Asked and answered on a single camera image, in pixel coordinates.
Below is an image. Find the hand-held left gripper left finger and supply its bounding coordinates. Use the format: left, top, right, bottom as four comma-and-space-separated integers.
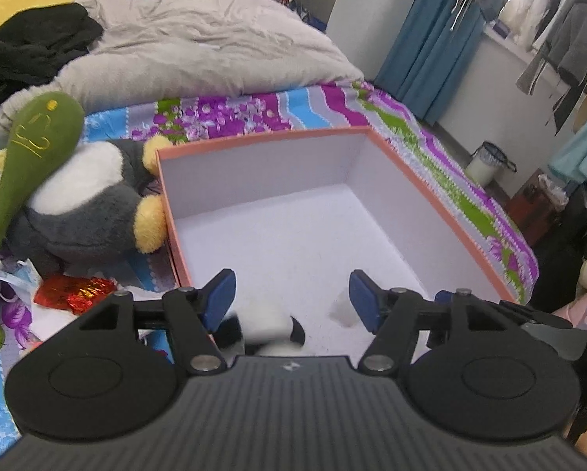
75, 268, 237, 374

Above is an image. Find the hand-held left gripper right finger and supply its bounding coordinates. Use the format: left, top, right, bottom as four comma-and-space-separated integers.
349, 269, 525, 374

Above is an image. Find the small black white plush toy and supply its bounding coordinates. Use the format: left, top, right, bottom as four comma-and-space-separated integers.
210, 299, 307, 357

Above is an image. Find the pink cardboard box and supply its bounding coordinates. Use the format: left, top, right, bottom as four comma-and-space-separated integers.
155, 126, 520, 356

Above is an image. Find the red foil packet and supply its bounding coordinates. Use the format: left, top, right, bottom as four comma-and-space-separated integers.
33, 275, 118, 316

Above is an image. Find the white paper tissue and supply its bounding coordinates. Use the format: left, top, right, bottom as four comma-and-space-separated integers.
26, 282, 150, 350

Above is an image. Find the pink cloth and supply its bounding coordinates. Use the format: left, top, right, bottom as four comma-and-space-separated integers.
551, 287, 587, 325

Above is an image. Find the dark bag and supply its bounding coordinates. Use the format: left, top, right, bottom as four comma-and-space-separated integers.
533, 181, 587, 316

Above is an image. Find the brown cabinet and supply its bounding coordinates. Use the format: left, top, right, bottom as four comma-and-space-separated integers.
506, 169, 570, 249

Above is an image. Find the white trash bin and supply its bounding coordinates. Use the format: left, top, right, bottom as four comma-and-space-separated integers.
465, 141, 518, 190

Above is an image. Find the grey penguin plush toy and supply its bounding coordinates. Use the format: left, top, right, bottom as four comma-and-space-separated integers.
0, 136, 170, 268

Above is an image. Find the teal hanging garment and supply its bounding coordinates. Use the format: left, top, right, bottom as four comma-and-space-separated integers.
549, 103, 587, 183

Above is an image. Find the floral printed bedsheet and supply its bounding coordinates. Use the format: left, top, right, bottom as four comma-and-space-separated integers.
0, 81, 540, 455

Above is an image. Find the blue face mask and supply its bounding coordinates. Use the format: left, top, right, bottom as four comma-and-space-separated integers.
0, 257, 45, 306

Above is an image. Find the grey duvet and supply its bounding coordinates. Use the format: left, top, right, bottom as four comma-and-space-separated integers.
0, 0, 366, 124

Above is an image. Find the blue curtain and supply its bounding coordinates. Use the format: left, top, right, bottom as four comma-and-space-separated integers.
374, 0, 496, 126

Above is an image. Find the green wooden paddle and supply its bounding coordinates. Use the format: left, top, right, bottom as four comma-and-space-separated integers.
0, 89, 86, 311

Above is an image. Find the blue box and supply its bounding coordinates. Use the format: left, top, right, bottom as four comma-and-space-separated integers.
293, 2, 330, 31

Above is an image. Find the grey striped hanging sweater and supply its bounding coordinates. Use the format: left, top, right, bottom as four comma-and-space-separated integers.
516, 0, 587, 134

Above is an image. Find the white hanging garment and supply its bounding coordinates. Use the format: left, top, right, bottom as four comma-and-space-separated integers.
498, 0, 570, 51

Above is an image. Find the black clothing pile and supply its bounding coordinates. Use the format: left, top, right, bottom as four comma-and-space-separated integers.
0, 2, 104, 124

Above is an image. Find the yellow pillow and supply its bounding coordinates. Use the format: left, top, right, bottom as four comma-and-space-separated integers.
0, 0, 89, 38

